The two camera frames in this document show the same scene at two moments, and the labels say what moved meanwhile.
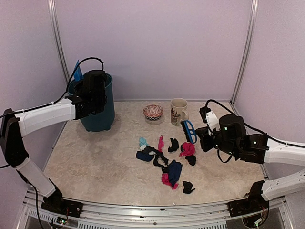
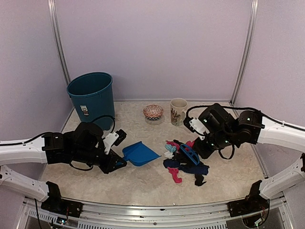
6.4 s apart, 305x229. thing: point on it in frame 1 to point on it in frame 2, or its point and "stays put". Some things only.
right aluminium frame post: [249, 50] stays put
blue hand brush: [189, 131] to [191, 153]
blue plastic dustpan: [78, 75] to [138, 154]
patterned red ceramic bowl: [153, 112] stays put
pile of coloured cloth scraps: [172, 171] to [177, 160]
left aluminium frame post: [57, 36] stays put
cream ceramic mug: [178, 113] stays put
